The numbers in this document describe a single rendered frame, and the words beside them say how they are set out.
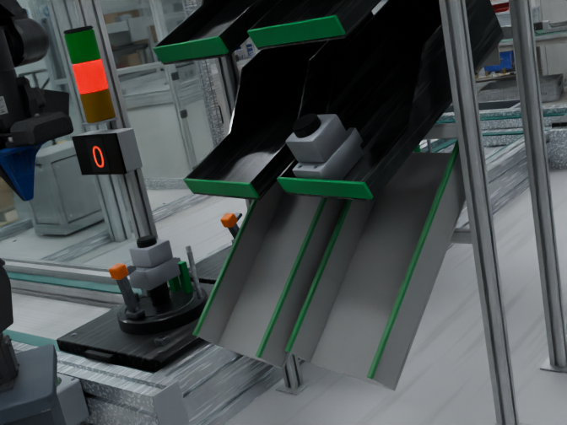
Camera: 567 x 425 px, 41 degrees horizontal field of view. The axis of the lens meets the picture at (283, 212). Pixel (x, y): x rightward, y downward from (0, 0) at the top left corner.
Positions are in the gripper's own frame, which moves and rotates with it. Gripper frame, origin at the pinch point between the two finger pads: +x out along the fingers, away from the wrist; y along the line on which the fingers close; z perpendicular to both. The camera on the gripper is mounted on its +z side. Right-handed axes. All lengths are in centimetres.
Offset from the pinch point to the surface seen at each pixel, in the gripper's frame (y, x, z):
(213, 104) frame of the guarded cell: 87, 15, 121
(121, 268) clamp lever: 3.9, 18.5, 13.3
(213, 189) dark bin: -20.2, 5.8, 11.6
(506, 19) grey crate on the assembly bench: 171, 41, 540
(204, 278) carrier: 9.5, 29.1, 33.0
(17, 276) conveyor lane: 64, 32, 29
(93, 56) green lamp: 21.7, -10.6, 31.5
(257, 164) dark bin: -23.4, 4.2, 16.7
